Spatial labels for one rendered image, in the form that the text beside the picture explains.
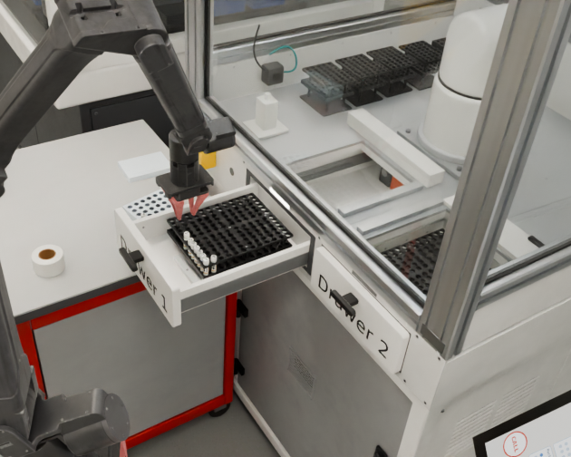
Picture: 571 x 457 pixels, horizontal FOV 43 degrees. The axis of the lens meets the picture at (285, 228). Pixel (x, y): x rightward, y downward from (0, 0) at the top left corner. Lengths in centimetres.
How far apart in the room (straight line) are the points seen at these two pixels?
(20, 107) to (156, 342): 99
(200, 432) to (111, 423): 146
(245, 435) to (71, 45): 160
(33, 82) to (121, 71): 123
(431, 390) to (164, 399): 94
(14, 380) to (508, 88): 71
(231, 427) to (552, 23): 169
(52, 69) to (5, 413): 44
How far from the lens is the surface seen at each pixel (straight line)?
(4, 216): 191
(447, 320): 128
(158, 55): 100
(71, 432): 89
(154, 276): 149
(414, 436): 153
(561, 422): 114
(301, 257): 158
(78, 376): 188
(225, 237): 157
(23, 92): 105
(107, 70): 222
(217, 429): 233
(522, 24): 100
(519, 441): 116
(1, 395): 82
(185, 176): 142
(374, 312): 141
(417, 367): 141
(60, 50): 98
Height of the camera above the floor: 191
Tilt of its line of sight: 39 degrees down
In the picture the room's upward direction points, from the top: 6 degrees clockwise
